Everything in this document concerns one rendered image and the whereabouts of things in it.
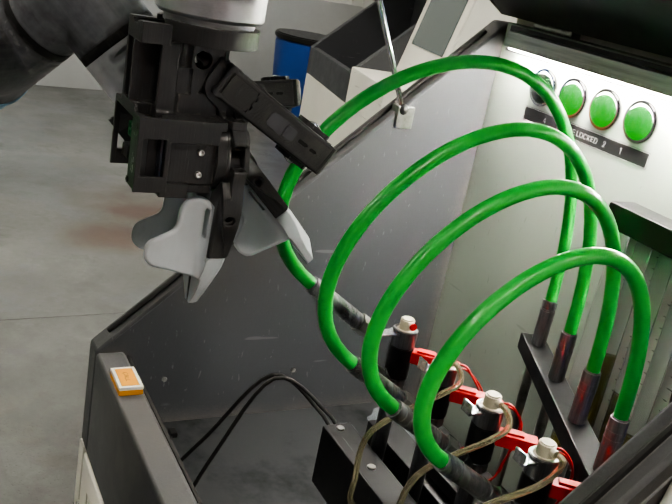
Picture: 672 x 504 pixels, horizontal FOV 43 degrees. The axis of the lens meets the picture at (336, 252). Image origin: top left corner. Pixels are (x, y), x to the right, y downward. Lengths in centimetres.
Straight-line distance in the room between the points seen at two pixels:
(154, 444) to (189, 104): 50
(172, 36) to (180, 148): 7
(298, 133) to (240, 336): 64
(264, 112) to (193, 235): 10
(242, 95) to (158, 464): 49
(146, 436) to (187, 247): 42
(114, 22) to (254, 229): 21
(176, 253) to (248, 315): 60
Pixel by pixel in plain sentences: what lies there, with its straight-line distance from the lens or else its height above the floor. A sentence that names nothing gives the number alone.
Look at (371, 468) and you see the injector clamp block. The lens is 96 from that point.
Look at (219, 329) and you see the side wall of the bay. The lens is 121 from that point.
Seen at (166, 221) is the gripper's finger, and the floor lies 129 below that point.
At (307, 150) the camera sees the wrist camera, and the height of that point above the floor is 136.
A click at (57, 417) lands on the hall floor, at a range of 280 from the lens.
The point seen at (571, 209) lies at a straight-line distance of 100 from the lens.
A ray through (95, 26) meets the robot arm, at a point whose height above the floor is 141.
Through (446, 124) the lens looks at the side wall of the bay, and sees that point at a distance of 126.
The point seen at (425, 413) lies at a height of 119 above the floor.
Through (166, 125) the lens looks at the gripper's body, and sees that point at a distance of 58.
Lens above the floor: 151
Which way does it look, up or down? 20 degrees down
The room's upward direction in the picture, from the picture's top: 11 degrees clockwise
